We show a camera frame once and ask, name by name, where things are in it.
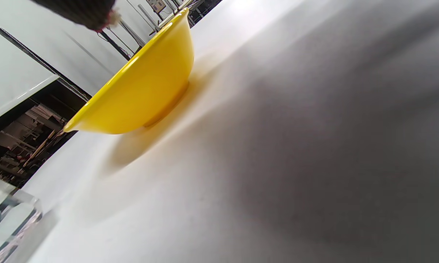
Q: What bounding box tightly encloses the person's right hand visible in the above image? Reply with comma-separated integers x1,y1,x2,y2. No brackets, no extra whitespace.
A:
31,0,121,32

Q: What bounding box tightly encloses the yellow bowl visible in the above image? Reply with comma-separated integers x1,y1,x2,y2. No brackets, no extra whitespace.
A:
63,7,195,135

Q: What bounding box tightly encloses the clear foam dish soap pump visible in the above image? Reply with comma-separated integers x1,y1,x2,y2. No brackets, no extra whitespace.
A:
0,173,43,263

